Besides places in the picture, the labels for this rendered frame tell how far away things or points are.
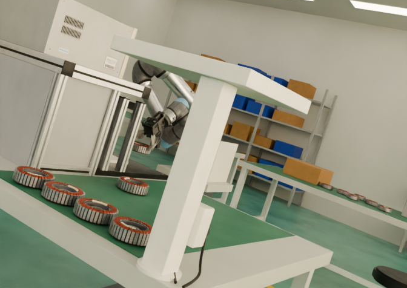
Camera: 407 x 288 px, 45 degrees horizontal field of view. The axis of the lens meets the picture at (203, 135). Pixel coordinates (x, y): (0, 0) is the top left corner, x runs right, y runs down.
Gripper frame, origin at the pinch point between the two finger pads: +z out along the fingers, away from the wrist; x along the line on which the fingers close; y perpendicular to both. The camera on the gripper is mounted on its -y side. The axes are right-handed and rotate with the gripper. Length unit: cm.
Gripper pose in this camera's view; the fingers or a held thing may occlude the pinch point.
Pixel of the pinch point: (137, 147)
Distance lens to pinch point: 226.9
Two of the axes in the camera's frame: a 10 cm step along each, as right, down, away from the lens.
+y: -1.3, -7.7, -6.3
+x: 8.0, 2.9, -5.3
